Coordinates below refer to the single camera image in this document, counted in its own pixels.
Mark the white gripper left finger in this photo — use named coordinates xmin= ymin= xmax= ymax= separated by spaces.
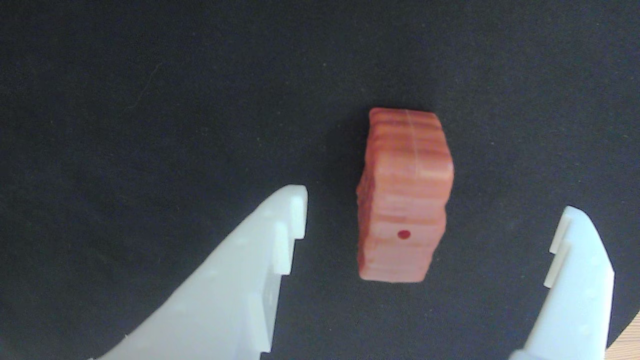
xmin=92 ymin=184 xmax=309 ymax=360

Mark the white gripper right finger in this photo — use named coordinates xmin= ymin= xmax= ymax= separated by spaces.
xmin=509 ymin=205 xmax=616 ymax=360

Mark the brown toy block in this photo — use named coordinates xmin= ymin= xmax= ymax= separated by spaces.
xmin=356 ymin=107 xmax=456 ymax=284

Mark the black desk mat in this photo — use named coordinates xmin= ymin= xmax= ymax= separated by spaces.
xmin=0 ymin=0 xmax=640 ymax=360

